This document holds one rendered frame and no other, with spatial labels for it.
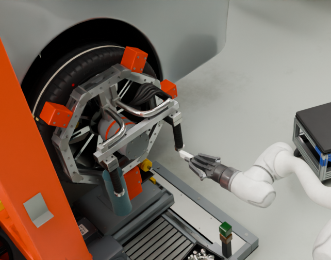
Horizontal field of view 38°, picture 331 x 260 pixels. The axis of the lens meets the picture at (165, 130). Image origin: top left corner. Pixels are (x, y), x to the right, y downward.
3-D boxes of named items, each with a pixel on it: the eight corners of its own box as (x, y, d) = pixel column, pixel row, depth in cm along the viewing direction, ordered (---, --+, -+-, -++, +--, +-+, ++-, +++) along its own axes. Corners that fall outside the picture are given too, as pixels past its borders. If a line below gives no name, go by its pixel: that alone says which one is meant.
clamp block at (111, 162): (105, 155, 195) (103, 145, 191) (119, 166, 189) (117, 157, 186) (96, 162, 193) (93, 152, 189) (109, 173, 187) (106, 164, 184)
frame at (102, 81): (161, 135, 246) (146, 45, 209) (170, 142, 242) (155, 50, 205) (73, 198, 223) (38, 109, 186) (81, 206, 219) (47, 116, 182)
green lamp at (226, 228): (225, 226, 196) (225, 220, 194) (232, 231, 194) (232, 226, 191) (218, 232, 195) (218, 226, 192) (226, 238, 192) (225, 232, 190)
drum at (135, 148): (123, 127, 224) (117, 103, 214) (153, 149, 211) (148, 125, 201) (99, 143, 218) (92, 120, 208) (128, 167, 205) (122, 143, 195)
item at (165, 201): (135, 172, 298) (132, 161, 291) (175, 204, 276) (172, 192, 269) (68, 221, 276) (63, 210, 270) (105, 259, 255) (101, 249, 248)
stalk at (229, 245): (227, 250, 208) (225, 222, 194) (232, 255, 206) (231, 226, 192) (221, 255, 206) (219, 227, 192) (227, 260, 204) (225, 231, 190)
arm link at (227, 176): (245, 182, 192) (233, 176, 195) (243, 166, 186) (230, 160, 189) (231, 197, 188) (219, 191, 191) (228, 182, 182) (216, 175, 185)
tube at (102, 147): (109, 109, 203) (103, 89, 196) (137, 130, 192) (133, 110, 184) (74, 131, 196) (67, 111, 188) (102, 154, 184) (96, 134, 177)
